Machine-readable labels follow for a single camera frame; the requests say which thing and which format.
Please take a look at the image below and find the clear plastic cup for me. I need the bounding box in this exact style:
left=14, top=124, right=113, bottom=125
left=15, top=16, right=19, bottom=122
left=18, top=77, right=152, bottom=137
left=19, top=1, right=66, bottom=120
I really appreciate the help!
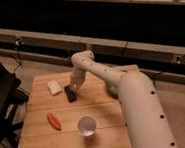
left=77, top=115, right=97, bottom=140

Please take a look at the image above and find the white sponge block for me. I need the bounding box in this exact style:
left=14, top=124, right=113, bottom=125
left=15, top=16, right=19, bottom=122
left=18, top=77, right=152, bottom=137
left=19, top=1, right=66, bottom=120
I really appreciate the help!
left=47, top=81, right=62, bottom=95

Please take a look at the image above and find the orange carrot toy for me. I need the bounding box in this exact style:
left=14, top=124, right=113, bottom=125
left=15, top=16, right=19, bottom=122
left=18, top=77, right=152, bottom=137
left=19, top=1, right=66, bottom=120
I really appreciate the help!
left=46, top=113, right=61, bottom=131

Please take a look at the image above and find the black office chair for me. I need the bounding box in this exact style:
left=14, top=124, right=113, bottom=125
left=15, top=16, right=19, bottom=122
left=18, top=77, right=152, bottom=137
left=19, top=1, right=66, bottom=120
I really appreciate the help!
left=0, top=63, right=29, bottom=148

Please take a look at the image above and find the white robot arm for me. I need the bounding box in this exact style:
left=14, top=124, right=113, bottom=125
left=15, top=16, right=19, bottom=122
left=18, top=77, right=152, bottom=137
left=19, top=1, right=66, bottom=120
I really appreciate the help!
left=70, top=51, right=178, bottom=148

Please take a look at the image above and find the green bowl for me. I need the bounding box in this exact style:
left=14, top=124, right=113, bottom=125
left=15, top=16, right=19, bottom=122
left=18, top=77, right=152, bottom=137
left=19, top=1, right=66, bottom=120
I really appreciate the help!
left=105, top=83, right=117, bottom=96

